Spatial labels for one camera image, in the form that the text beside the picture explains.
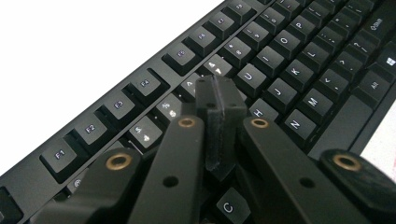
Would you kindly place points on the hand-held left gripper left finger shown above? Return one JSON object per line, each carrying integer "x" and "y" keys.
{"x": 210, "y": 99}

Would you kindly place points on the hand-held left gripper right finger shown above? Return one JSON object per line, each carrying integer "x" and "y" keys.
{"x": 232, "y": 118}

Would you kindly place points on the black computer keyboard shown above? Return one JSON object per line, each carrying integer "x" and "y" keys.
{"x": 295, "y": 62}

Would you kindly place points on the white board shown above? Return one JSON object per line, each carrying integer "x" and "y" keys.
{"x": 62, "y": 46}

